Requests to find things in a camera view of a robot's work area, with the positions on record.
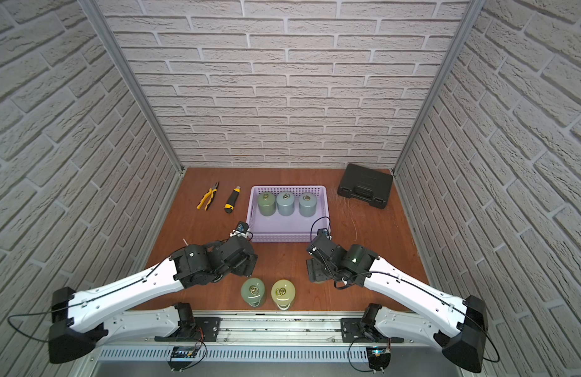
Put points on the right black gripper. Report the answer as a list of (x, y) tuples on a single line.
[(313, 271)]

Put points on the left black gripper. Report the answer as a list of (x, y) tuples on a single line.
[(243, 263)]

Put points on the yellow-green canister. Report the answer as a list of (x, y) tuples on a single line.
[(283, 293)]

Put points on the lavender plastic basket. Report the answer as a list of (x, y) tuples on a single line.
[(287, 229)]

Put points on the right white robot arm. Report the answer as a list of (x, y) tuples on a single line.
[(457, 326)]

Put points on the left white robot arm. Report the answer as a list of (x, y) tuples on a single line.
[(82, 321)]

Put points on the dark green canister back left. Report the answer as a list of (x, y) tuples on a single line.
[(266, 203)]

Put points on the blue-grey canister back right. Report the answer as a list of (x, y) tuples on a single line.
[(308, 204)]

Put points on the blue-grey canister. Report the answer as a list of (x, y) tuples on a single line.
[(308, 204), (285, 203)]

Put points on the blue-grey canister back middle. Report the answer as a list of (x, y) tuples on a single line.
[(285, 203)]

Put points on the yellow black pliers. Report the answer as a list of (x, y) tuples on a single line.
[(207, 199)]

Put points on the black plastic tool case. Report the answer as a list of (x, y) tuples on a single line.
[(368, 185)]

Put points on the right controller board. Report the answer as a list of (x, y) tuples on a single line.
[(378, 358)]

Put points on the controller board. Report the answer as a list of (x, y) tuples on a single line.
[(182, 358), (378, 358)]

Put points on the left controller board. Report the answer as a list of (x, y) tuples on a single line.
[(182, 358)]

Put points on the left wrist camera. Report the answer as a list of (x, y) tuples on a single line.
[(242, 230)]

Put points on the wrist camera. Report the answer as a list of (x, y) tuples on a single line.
[(323, 233), (242, 230)]

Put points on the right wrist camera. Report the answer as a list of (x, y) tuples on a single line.
[(323, 233)]

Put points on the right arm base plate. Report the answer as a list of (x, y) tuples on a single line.
[(353, 329)]

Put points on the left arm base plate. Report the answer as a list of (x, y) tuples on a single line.
[(205, 329)]

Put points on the left aluminium corner post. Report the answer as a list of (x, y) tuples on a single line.
[(99, 22)]

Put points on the aluminium corner post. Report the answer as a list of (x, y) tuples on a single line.
[(99, 22), (458, 41)]

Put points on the right aluminium corner post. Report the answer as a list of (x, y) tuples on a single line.
[(458, 41)]

